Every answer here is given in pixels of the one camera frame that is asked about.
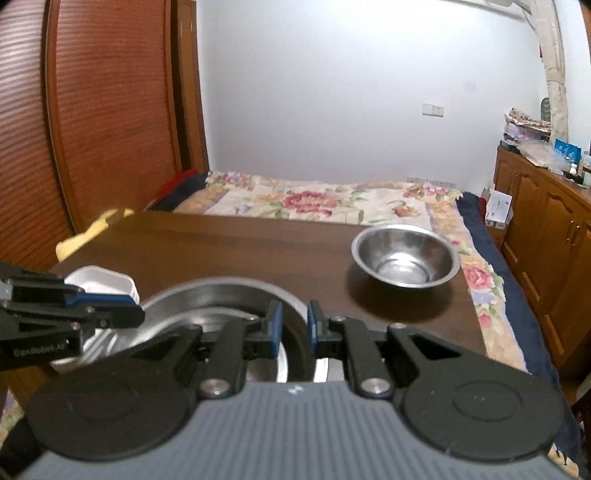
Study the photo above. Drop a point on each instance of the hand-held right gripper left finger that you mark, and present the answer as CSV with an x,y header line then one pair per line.
x,y
276,332

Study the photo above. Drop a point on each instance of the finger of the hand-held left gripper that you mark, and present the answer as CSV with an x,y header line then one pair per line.
x,y
115,317
41,290

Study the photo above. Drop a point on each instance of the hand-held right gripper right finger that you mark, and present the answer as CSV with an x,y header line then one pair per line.
x,y
313,332

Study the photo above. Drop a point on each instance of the stainless steel bowl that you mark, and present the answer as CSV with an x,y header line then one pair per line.
x,y
175,318
106,346
406,258

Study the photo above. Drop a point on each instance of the floral rectangular plate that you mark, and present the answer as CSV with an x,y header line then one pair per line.
x,y
104,281

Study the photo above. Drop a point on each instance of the yellow plush toy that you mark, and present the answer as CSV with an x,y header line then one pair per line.
x,y
87,237

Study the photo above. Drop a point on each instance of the floral blanket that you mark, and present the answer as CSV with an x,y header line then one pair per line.
x,y
323,203

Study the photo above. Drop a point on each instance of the red cloth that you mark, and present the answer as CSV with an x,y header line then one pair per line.
x,y
178,181

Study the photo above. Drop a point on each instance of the wooden shutter wardrobe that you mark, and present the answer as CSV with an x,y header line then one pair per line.
x,y
115,115

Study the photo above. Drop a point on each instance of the white cardboard box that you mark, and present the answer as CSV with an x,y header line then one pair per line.
x,y
499,207

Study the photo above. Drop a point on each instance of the wooden cabinet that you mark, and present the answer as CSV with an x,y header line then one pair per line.
x,y
545,230

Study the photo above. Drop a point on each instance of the clear plastic bag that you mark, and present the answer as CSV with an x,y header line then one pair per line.
x,y
538,153

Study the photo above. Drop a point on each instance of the stack of folded cloths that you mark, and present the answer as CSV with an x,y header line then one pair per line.
x,y
526,127

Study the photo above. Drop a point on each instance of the blue box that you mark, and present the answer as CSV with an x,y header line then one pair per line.
x,y
567,150

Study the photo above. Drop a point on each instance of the grey ribbed object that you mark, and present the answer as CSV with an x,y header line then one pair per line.
x,y
545,108

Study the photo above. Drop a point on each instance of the cream lace curtain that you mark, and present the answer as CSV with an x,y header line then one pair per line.
x,y
556,92

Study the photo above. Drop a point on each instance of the white wall switch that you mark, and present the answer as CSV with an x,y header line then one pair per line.
x,y
433,110

